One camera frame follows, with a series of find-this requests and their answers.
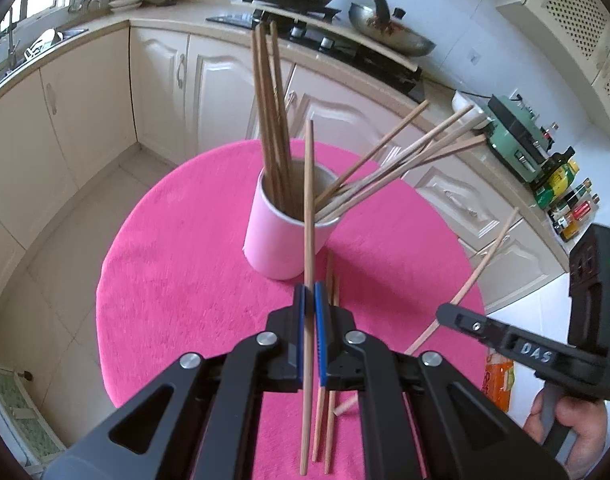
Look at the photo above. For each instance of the steel kitchen sink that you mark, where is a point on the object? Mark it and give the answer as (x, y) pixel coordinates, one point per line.
(72, 33)

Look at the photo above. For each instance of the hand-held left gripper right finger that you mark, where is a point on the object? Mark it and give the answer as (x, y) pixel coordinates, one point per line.
(321, 335)

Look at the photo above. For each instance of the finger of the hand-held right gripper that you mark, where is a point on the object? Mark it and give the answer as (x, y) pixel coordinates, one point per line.
(465, 321)

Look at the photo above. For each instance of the cream lattice wall cabinet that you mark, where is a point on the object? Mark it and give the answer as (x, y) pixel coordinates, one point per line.
(575, 15)

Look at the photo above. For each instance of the white dishes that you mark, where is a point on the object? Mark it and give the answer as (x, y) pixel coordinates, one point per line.
(44, 42)

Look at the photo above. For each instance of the person's right hand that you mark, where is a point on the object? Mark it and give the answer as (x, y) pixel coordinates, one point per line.
(587, 430)

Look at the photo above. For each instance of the bunch of wooden chopsticks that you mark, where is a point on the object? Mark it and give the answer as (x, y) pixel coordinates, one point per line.
(270, 110)

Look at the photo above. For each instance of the cream base cabinets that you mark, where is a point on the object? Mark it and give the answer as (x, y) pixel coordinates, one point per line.
(85, 110)

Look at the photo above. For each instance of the metal sink faucet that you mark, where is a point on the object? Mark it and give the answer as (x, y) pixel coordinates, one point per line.
(11, 40)

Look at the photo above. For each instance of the green electric grill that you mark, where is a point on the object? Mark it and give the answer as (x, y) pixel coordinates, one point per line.
(510, 140)

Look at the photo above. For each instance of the small door stopper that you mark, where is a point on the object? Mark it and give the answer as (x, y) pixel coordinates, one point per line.
(27, 374)

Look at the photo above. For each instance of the black glass gas stove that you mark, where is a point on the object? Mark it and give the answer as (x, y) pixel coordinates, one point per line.
(365, 57)

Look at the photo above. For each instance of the pink and white cup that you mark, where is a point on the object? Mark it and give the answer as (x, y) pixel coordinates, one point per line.
(280, 245)

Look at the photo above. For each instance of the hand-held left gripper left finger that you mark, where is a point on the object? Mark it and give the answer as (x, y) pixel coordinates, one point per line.
(299, 335)

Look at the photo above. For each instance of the pink round table cloth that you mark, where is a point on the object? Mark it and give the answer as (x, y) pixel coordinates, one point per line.
(185, 260)

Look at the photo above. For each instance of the green patterned floor mat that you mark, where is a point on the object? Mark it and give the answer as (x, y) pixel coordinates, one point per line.
(20, 420)

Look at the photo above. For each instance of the orange snack packet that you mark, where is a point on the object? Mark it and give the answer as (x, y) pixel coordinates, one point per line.
(500, 382)

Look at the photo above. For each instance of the white bowl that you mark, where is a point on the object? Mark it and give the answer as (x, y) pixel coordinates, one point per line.
(465, 102)

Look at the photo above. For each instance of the white wall socket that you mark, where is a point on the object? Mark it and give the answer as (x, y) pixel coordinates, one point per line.
(472, 55)

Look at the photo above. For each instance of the row of condiment bottles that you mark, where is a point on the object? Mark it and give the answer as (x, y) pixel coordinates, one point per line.
(565, 195)

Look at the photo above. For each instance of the steel wok with lid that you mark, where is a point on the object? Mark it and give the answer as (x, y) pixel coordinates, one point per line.
(395, 35)

